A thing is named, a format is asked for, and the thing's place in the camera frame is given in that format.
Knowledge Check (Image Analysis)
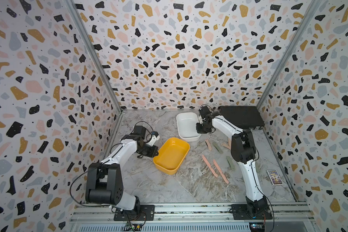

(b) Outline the pink folding knife left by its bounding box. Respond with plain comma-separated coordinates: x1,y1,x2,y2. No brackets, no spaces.
205,138,212,151

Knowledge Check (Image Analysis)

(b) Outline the yellow storage box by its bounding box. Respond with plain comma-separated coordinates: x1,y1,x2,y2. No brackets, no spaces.
153,137,190,175

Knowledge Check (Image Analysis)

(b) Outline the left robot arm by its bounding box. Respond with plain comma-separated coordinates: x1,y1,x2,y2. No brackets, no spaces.
86,125,160,214

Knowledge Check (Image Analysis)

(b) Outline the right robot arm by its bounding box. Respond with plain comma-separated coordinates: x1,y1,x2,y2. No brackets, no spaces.
196,105,269,218

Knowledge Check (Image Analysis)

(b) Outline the green folding knife lower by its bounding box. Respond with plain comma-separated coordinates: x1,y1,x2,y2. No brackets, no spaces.
226,156,235,171

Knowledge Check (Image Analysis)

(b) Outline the colourful card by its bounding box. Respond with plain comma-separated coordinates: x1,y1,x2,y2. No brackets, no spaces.
267,170,283,186

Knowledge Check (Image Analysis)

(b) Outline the green folding knife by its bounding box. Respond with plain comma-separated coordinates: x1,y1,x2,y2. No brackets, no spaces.
212,142,223,154
226,156,235,171

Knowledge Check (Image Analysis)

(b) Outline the green folding knife centre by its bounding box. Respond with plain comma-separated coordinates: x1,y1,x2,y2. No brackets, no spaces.
212,142,223,154

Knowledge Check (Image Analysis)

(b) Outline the black carrying case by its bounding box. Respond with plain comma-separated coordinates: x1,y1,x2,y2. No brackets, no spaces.
218,106,265,130

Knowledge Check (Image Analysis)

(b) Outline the circuit board with wires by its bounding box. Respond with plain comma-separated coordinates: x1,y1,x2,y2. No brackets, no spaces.
123,223,143,232

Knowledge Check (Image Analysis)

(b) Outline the long pink fruit knife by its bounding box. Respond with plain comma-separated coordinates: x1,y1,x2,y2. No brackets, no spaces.
202,155,218,178

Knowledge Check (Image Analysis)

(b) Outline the white storage box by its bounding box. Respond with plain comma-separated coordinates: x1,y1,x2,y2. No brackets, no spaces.
176,112,201,142

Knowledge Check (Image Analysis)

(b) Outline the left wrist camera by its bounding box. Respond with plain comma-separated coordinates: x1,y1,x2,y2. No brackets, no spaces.
147,131,160,147

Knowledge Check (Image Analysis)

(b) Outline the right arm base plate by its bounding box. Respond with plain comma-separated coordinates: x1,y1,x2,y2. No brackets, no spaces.
229,204,273,220

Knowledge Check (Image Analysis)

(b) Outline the pink folding knife angled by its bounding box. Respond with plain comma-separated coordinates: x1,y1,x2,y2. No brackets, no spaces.
221,143,231,150

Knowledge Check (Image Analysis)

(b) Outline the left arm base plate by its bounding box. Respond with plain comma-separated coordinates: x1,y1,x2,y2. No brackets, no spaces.
114,205,155,221

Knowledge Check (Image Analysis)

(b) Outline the aluminium mounting rail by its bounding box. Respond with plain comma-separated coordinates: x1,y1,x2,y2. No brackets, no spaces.
69,202,320,232

